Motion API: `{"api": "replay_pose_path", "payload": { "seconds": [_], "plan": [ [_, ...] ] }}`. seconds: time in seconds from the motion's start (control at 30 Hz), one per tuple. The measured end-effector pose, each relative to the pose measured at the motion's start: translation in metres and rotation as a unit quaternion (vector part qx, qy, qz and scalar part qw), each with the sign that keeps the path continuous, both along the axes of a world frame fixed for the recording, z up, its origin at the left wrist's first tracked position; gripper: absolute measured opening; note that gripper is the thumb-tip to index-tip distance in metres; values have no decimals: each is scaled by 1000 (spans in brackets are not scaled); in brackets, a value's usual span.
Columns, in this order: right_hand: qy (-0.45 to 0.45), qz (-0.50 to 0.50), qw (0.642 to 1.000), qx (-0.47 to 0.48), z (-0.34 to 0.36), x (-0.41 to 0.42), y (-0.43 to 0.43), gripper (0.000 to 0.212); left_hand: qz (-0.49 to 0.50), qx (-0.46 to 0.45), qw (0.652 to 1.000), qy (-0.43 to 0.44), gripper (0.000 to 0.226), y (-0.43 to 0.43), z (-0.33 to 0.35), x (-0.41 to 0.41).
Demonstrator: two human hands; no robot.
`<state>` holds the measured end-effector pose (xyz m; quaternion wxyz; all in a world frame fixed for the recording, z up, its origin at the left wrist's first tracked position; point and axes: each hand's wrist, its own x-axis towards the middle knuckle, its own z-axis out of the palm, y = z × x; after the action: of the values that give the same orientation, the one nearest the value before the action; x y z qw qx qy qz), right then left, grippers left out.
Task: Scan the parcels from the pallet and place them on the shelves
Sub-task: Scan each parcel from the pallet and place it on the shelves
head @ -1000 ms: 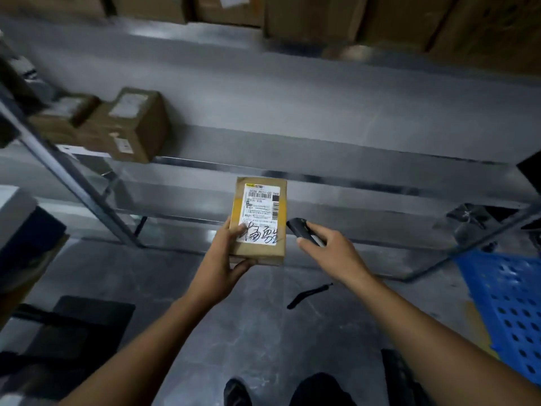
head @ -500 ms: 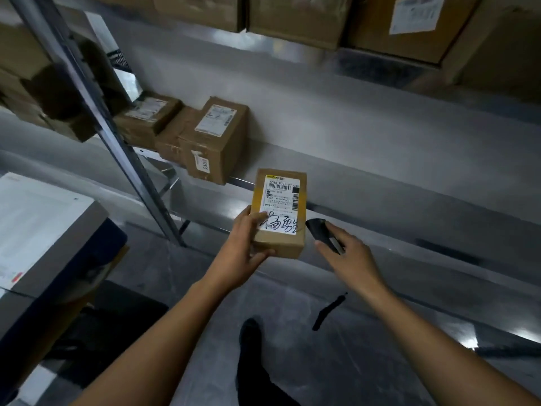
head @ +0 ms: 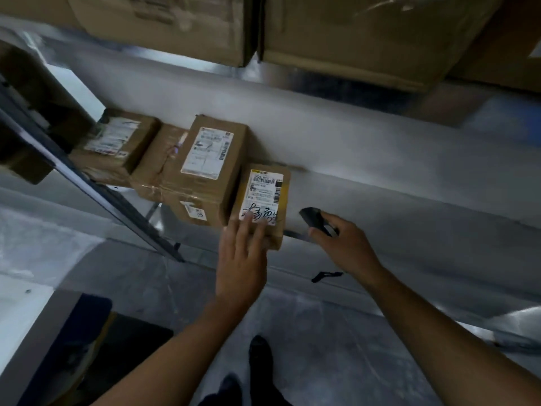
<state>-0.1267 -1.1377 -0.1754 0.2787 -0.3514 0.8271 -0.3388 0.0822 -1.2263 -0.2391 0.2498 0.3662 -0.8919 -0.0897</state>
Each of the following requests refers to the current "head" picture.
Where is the large brown cardboard carton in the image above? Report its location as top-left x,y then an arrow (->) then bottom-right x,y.
447,0 -> 541,94
258,0 -> 507,94
65,0 -> 255,68

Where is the person's right hand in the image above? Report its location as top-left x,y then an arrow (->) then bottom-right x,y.
308,211 -> 384,285

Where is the taped brown cardboard parcel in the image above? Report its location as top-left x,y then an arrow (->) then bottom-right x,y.
130,123 -> 189,202

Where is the person's left hand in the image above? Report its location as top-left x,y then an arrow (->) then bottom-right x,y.
215,211 -> 277,310

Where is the flat cardboard parcel white label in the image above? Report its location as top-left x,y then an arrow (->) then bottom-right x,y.
69,108 -> 161,187

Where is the person's black right shoe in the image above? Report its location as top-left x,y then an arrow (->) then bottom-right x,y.
248,335 -> 274,396

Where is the dark metal shelf upright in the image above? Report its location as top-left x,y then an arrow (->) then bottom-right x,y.
0,82 -> 186,263

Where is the person's left forearm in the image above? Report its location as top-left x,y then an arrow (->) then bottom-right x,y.
90,298 -> 243,406

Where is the blue bin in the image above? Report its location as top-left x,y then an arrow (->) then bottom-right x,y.
17,293 -> 113,406

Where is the small handwritten label cardboard parcel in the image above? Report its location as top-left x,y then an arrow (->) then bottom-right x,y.
229,163 -> 292,251

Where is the tall cardboard parcel white label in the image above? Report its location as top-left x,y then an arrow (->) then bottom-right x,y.
162,115 -> 249,228

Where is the person's right forearm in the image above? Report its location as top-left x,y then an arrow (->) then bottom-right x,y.
363,266 -> 541,406

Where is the black handheld barcode scanner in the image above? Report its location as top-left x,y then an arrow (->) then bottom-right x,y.
299,207 -> 340,239

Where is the person's black shoe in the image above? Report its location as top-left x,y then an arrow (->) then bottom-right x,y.
218,373 -> 243,406
248,335 -> 274,396

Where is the person's black left shoe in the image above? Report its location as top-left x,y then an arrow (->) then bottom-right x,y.
218,373 -> 243,406

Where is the white metal shelf rack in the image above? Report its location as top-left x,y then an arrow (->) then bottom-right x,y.
0,14 -> 541,356

